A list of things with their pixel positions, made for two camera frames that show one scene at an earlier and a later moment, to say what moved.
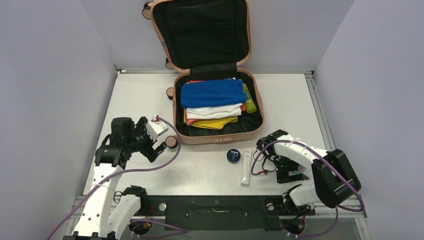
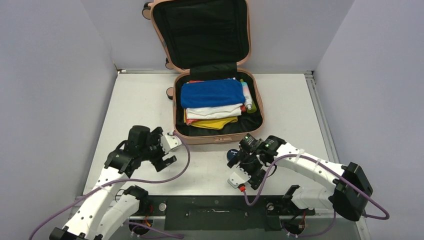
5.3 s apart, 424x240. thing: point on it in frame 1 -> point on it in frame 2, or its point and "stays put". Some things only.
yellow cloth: (213, 124) stays put
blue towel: (209, 92) stays put
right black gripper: (283, 174) -> (256, 176)
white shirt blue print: (221, 111) stays put
